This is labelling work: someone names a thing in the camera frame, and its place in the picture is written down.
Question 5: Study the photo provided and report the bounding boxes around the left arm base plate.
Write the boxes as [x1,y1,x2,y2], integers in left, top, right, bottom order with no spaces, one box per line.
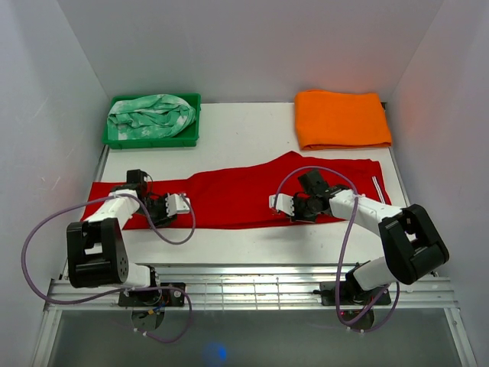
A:
[118,283,186,308]

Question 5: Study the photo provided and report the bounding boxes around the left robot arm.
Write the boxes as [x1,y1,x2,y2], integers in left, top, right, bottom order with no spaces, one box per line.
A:
[66,170,189,306]

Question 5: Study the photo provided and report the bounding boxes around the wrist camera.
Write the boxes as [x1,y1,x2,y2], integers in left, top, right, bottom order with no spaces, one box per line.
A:
[268,193,294,216]
[164,193,191,216]

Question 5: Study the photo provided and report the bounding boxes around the aluminium frame rail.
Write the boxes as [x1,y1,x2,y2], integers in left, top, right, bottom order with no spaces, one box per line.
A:
[30,147,478,367]

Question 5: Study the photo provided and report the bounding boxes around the red trousers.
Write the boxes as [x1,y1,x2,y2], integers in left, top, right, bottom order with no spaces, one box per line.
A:
[86,151,393,232]

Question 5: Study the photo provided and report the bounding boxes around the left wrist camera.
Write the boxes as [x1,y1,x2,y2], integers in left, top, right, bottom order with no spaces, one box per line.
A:
[164,193,191,216]

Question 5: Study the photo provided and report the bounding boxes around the folded orange trousers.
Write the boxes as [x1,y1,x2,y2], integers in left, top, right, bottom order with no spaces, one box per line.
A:
[294,89,392,151]

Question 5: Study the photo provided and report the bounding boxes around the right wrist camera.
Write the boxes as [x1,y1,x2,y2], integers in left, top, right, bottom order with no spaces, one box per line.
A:
[268,193,294,216]

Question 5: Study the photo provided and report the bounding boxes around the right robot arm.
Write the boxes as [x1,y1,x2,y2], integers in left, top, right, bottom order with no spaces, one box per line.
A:
[278,169,449,304]

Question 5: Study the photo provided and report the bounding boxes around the green plastic bin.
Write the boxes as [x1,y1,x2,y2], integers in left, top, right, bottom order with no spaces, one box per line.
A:
[102,93,201,149]

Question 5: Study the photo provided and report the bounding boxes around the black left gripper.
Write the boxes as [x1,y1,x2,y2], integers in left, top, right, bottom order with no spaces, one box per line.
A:
[134,194,176,232]

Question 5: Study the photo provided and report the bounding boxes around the green white patterned trousers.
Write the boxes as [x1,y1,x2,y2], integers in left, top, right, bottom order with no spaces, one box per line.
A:
[107,94,196,141]

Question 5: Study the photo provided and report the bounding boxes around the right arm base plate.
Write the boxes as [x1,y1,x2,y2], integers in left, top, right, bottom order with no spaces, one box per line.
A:
[313,281,391,306]

